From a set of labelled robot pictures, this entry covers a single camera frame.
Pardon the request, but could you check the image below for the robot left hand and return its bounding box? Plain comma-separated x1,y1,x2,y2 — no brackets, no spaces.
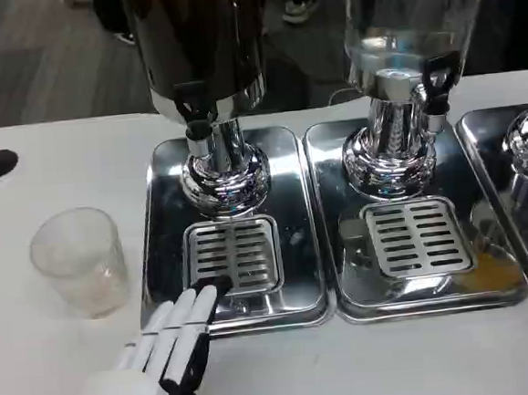
60,275,242,395

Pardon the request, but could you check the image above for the person's shoe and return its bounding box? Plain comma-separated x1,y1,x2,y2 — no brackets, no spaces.
281,0,324,26

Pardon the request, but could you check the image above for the dark drink dispenser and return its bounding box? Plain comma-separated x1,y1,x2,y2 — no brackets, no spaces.
118,0,278,227

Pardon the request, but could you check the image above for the black-handled steel tap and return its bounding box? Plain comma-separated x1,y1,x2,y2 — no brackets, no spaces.
171,80,220,162
419,53,465,133

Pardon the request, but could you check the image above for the clear water drink dispenser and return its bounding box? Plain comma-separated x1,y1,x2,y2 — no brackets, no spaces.
329,0,506,201

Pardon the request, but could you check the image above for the steel drip grid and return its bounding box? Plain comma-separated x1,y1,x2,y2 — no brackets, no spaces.
181,213,285,300
359,193,478,282

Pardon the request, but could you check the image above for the clear ribbed glass cup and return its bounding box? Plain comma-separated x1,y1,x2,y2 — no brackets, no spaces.
26,203,132,324

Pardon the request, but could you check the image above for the steel dispenser tray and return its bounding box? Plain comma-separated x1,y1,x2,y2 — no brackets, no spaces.
301,105,528,327
125,121,340,345
453,103,528,319

